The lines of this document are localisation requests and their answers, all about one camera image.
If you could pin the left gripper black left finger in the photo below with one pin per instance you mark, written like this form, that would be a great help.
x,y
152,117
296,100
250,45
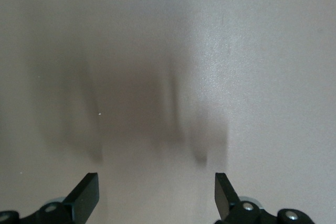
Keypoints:
x,y
84,197

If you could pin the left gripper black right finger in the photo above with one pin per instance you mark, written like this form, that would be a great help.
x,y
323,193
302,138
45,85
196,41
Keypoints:
x,y
225,200

